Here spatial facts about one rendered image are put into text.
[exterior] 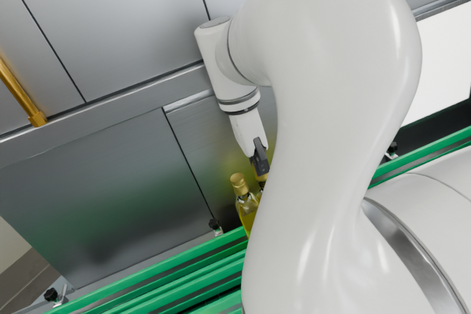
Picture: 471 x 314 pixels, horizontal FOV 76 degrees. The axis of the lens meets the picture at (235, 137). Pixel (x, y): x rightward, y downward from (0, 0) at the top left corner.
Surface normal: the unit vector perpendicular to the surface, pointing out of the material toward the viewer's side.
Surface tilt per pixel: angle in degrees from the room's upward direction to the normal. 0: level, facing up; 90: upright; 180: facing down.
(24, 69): 90
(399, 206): 8
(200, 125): 90
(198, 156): 90
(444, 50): 90
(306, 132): 48
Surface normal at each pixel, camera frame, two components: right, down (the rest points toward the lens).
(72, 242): 0.28, 0.46
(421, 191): -0.30, -0.86
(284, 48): -0.84, 0.15
